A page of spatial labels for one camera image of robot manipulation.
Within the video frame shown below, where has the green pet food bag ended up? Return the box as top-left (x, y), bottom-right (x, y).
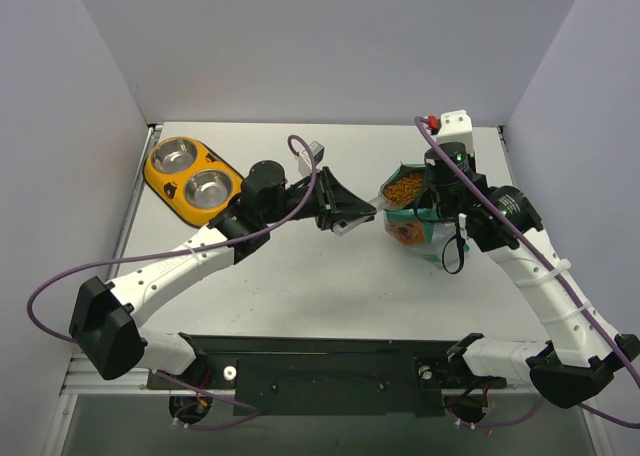
top-left (378, 163), bottom-right (471, 270)

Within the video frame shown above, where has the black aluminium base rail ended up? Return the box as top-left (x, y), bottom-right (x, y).
top-left (62, 333), bottom-right (596, 420)

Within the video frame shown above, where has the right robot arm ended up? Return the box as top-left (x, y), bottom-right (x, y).
top-left (424, 142), bottom-right (639, 408)

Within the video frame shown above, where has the clear plastic scoop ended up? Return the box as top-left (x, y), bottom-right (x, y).
top-left (332, 165), bottom-right (425, 236)

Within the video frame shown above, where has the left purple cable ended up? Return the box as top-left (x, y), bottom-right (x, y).
top-left (27, 134), bottom-right (321, 432)

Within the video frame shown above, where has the yellow double pet bowl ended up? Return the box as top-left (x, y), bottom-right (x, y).
top-left (143, 136), bottom-right (244, 227)

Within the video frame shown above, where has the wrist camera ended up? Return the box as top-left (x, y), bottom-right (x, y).
top-left (298, 141), bottom-right (325, 177)
top-left (426, 110), bottom-right (475, 155)

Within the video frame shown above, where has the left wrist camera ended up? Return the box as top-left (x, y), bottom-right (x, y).
top-left (298, 141), bottom-right (325, 177)

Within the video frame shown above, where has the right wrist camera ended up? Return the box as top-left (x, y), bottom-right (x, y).
top-left (426, 110), bottom-right (475, 155)

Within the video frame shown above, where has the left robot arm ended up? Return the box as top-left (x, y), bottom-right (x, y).
top-left (69, 160), bottom-right (378, 380)

